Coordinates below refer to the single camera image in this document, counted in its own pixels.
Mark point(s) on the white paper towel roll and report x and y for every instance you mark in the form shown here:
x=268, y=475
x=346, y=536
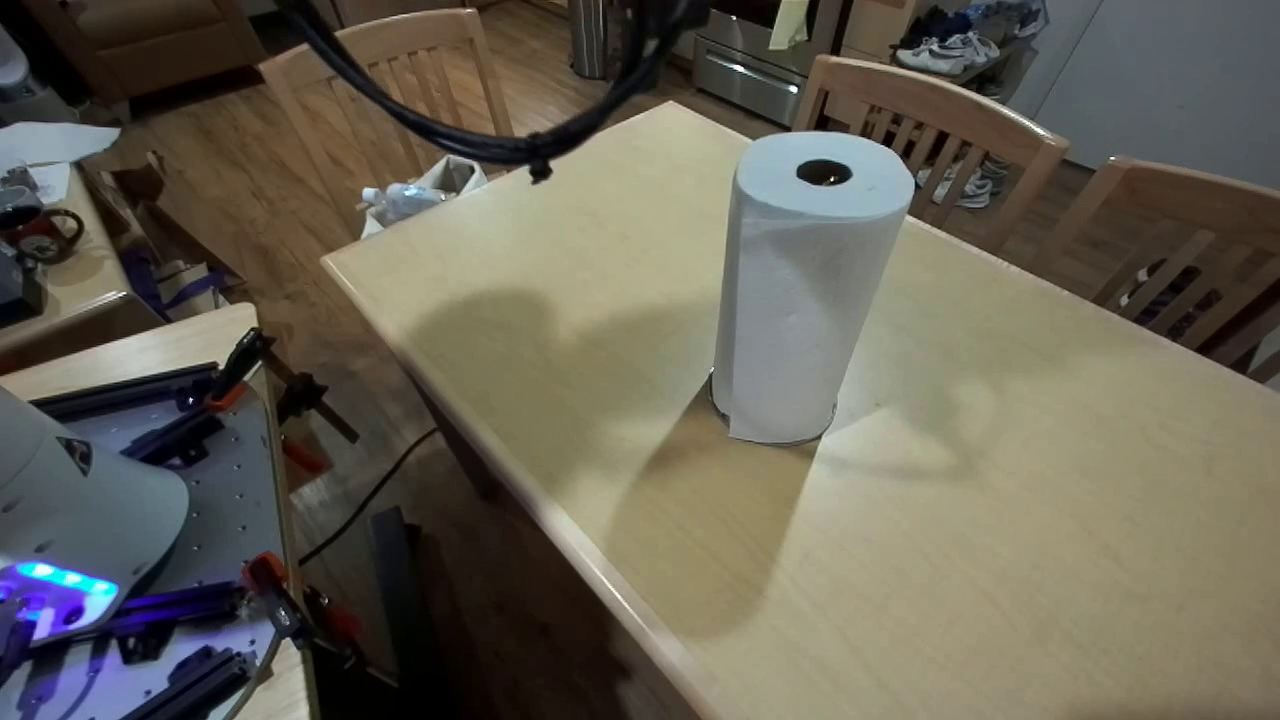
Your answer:
x=811, y=234

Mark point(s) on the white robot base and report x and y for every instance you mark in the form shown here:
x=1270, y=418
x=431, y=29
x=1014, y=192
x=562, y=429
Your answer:
x=80, y=524

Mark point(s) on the wooden chair behind table left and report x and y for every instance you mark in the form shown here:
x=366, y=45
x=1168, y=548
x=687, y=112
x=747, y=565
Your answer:
x=380, y=96

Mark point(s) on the wooden chair far middle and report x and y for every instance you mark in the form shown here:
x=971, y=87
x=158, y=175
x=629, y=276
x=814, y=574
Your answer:
x=976, y=164

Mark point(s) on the wooden chair far right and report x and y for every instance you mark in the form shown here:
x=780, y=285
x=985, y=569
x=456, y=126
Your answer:
x=1198, y=258

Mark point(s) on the orange black clamp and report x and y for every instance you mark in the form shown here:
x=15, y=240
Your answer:
x=252, y=367

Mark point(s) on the metal trash can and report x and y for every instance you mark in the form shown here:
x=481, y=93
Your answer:
x=593, y=37

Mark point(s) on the white sneakers on floor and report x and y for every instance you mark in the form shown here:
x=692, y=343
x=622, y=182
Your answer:
x=948, y=56

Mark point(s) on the side wooden desk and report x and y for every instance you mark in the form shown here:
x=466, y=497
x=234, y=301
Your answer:
x=89, y=293

